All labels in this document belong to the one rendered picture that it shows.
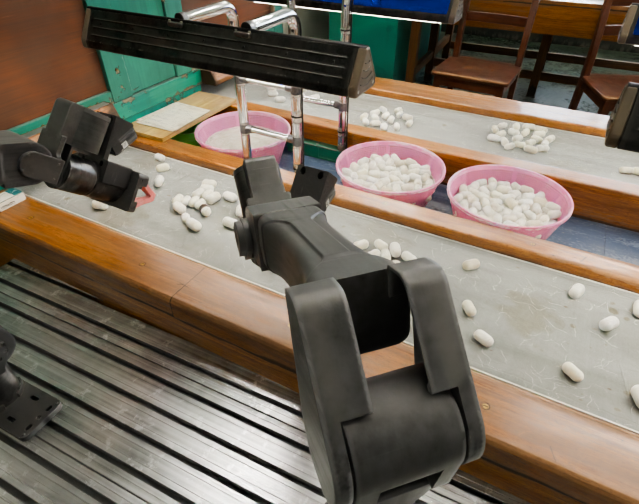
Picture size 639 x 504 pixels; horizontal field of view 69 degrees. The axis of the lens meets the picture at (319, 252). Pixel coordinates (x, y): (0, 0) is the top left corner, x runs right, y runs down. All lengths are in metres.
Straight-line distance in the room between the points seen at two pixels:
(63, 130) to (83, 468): 0.47
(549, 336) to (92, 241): 0.84
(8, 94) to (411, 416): 1.15
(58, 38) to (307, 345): 1.17
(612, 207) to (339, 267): 1.03
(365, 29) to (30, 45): 2.69
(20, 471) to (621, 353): 0.89
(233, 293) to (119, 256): 0.25
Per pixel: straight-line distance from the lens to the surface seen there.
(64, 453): 0.81
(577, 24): 3.43
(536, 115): 1.58
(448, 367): 0.27
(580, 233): 1.22
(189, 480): 0.72
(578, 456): 0.69
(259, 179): 0.53
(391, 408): 0.27
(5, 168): 0.71
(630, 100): 0.72
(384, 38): 3.61
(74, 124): 0.76
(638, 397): 0.79
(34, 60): 1.30
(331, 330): 0.25
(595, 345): 0.86
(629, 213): 1.27
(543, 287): 0.92
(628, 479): 0.70
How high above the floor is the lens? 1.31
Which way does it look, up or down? 39 degrees down
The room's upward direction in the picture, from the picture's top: straight up
